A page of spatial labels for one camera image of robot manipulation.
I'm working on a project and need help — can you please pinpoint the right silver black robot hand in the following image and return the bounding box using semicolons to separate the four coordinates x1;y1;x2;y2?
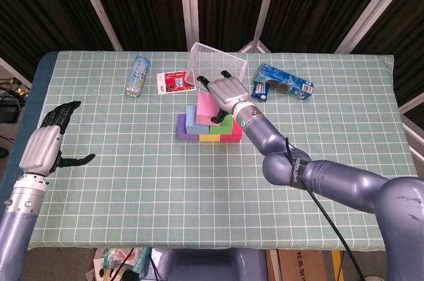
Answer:
196;70;250;124

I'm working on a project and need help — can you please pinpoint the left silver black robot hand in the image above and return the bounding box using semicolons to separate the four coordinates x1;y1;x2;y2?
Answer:
19;101;96;176

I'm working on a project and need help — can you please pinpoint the pink foam block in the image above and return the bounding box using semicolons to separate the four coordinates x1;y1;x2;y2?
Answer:
195;91;223;127

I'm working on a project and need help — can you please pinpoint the green foam block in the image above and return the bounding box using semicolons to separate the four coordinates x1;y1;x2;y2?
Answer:
209;113;237;136

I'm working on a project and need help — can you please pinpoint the red foam block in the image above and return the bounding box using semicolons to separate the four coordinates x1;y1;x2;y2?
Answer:
220;118;245;144

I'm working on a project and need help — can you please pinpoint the light blue foam block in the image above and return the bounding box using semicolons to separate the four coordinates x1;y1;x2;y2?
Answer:
185;105;211;135

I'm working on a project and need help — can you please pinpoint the purple foam block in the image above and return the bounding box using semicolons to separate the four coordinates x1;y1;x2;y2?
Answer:
177;113;200;142

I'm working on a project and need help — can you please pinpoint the small blue cookie packet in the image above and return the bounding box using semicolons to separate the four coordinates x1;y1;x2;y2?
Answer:
250;81;270;101

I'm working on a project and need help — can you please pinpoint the black device box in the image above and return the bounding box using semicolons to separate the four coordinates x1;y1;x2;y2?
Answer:
0;101;23;125

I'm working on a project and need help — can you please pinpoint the red white card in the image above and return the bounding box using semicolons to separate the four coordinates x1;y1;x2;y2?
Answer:
156;70;197;95

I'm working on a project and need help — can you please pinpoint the dark blue table pad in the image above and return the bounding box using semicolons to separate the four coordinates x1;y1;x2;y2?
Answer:
0;51;59;196

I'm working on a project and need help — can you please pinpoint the long blue cookie box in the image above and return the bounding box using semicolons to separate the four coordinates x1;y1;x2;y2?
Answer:
254;63;314;101

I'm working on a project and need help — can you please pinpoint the green blue drink can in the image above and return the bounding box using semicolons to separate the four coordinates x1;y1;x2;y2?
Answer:
124;55;150;97

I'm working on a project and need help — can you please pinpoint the green checked tablecloth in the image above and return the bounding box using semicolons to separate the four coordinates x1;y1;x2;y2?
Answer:
15;50;418;252

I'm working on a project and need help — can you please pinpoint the green snack bag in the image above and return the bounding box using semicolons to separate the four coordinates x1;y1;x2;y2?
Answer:
92;247;153;280

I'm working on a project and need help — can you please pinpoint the blue-grey robot torso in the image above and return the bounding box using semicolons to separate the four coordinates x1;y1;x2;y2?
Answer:
152;247;269;281

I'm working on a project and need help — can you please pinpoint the brown cardboard box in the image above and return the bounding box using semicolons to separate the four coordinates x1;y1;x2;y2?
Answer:
266;249;342;281

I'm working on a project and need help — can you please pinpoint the white wire mesh basket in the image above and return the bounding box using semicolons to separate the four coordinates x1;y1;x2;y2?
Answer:
184;42;248;95

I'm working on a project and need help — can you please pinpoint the white frame bar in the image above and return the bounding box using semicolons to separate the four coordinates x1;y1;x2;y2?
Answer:
0;56;33;89
399;92;424;113
402;117;424;158

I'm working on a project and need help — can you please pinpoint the white frame post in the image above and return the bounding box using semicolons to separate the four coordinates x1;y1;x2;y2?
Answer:
178;0;200;52
334;0;415;54
238;0;282;53
71;0;124;52

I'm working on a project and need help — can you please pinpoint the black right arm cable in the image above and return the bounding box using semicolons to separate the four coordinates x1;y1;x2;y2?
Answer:
284;137;365;281

